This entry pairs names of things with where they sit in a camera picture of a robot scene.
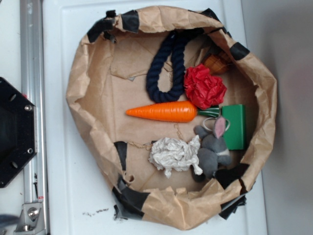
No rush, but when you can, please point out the red paper ball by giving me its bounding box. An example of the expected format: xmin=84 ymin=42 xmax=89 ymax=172
xmin=184 ymin=64 xmax=227 ymax=110

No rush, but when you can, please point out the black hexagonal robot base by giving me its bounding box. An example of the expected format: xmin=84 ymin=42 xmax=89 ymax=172
xmin=0 ymin=77 xmax=36 ymax=188

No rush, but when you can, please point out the brown paper bag bin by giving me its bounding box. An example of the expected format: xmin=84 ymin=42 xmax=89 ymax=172
xmin=66 ymin=6 xmax=277 ymax=230

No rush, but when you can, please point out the orange toy carrot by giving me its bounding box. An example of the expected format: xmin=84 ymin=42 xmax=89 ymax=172
xmin=125 ymin=100 xmax=220 ymax=123

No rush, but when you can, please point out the crumpled white paper ball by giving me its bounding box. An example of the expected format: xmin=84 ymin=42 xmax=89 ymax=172
xmin=148 ymin=135 xmax=203 ymax=179

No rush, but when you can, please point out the grey plush bunny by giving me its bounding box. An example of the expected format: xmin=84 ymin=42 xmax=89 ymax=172
xmin=192 ymin=116 xmax=232 ymax=182

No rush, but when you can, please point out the green wooden block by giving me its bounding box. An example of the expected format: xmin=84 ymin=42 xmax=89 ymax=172
xmin=222 ymin=104 xmax=246 ymax=150

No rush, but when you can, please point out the orange woven basket toy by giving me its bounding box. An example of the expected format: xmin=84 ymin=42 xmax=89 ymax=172
xmin=203 ymin=51 xmax=232 ymax=75

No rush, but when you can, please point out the dark blue rope loop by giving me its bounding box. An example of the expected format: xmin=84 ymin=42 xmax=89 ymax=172
xmin=146 ymin=30 xmax=189 ymax=103

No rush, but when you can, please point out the metal corner bracket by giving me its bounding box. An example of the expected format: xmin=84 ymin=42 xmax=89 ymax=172
xmin=14 ymin=202 xmax=46 ymax=235

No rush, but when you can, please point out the aluminium rail frame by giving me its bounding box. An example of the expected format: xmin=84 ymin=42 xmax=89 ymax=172
xmin=20 ymin=0 xmax=50 ymax=235

